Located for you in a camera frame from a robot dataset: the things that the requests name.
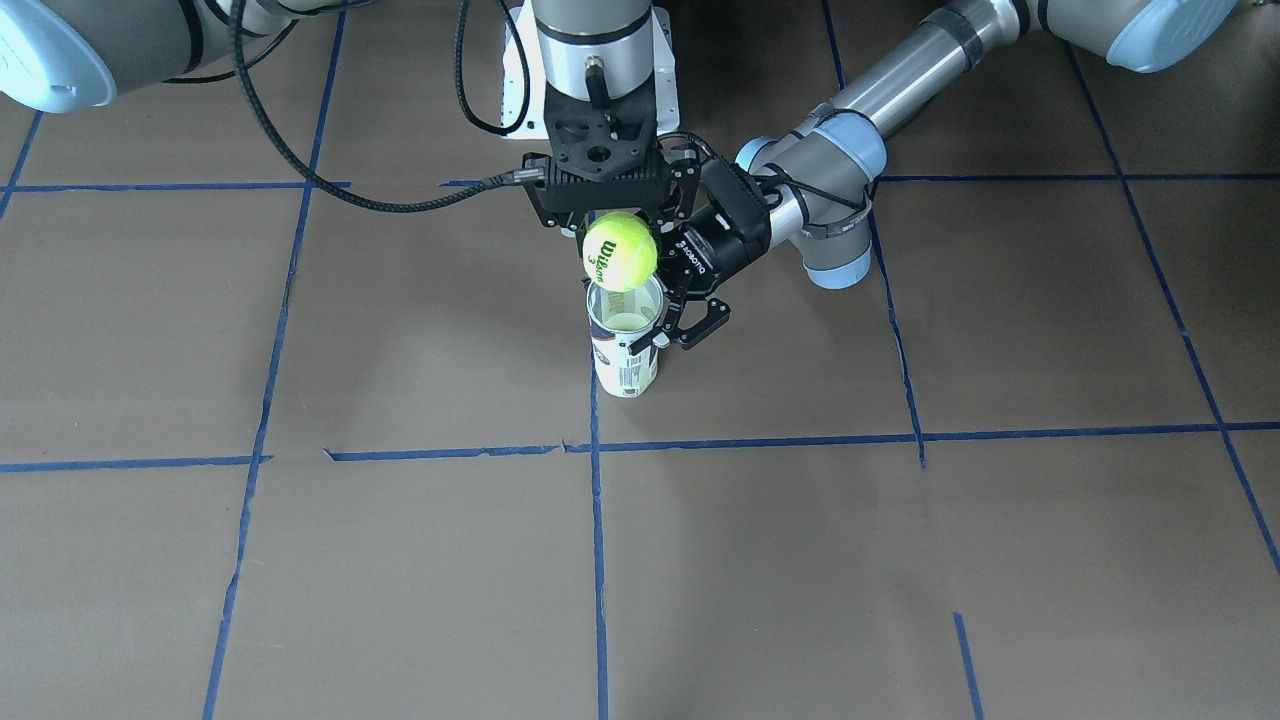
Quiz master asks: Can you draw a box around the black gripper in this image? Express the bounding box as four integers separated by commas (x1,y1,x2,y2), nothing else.
630,160,772,354
520,76,700,231

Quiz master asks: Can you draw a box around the yellow tennis ball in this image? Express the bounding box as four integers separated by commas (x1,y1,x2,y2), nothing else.
582,211,658,292

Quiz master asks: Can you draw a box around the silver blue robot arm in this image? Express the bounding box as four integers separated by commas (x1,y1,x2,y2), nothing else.
3,1,701,231
649,1,1234,347

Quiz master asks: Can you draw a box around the black braided cable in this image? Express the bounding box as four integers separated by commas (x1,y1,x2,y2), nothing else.
230,0,547,214

